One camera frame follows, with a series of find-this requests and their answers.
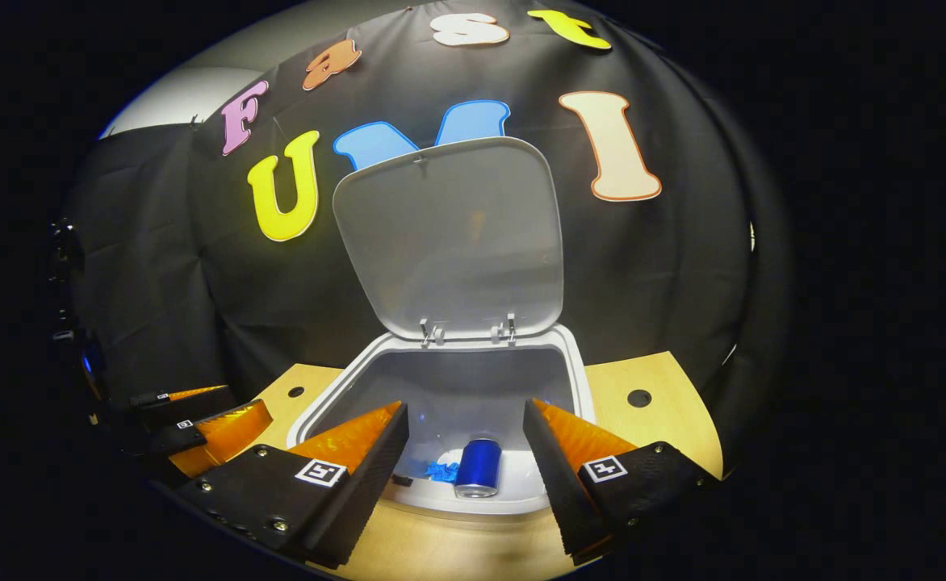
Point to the black backdrop cloth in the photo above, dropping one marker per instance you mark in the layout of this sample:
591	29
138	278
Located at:
642	266

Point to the white desktop garbage bin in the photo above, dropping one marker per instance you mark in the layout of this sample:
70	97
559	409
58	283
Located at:
449	234

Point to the blue paper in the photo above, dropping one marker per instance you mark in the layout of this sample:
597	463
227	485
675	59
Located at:
443	471

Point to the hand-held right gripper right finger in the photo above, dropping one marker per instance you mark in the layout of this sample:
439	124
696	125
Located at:
562	492

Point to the blue pop can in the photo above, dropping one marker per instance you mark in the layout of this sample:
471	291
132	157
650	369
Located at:
478	466

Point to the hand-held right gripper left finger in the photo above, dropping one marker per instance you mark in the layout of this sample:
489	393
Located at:
360	492

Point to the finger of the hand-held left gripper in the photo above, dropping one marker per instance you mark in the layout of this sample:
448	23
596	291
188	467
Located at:
190	406
223	432

